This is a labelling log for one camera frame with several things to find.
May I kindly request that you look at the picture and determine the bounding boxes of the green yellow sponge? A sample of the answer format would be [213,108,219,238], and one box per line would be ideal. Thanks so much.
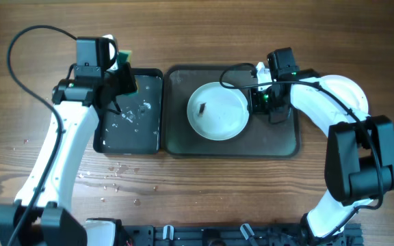
[118,51,137,94]

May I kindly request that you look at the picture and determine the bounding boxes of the white plate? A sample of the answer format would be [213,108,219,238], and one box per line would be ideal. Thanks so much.
[317,74,369,114]

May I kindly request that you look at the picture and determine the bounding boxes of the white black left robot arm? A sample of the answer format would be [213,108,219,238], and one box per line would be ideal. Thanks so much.
[0,62,136,245]

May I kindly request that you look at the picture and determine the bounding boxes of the pale blue plate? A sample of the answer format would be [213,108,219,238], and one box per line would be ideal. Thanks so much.
[187,82,250,141]

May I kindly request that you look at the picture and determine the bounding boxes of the black water tray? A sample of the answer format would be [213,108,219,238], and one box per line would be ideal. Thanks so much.
[93,68,163,154]

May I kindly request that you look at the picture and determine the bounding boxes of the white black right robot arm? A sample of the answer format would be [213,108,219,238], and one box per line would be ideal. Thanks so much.
[251,66,394,245]

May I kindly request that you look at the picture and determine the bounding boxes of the brown serving tray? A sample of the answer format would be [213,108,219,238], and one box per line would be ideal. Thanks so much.
[161,65,300,159]

